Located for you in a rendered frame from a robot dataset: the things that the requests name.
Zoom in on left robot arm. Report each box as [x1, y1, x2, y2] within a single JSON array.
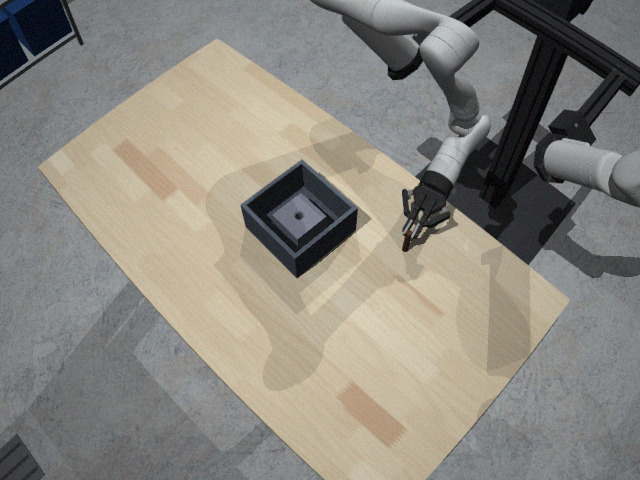
[[544, 138, 640, 207]]

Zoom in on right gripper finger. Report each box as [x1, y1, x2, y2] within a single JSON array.
[[410, 197, 451, 240], [402, 189, 426, 236]]

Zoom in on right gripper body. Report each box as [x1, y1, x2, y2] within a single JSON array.
[[413, 170, 453, 214]]

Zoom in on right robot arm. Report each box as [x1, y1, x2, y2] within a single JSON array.
[[310, 0, 491, 197]]

